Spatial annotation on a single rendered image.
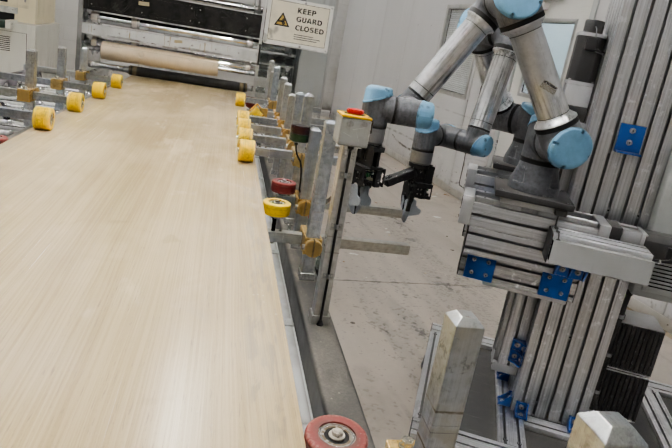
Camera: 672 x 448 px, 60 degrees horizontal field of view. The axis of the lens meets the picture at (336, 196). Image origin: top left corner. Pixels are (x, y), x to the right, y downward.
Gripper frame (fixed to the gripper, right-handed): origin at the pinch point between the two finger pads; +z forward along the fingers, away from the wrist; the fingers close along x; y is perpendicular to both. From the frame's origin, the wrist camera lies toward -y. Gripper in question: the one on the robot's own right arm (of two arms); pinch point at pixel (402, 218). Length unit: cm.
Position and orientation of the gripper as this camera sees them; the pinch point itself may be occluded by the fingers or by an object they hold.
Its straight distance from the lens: 204.0
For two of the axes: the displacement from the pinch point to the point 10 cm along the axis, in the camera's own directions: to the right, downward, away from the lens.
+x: -1.7, -2.8, 9.5
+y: 9.7, 1.2, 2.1
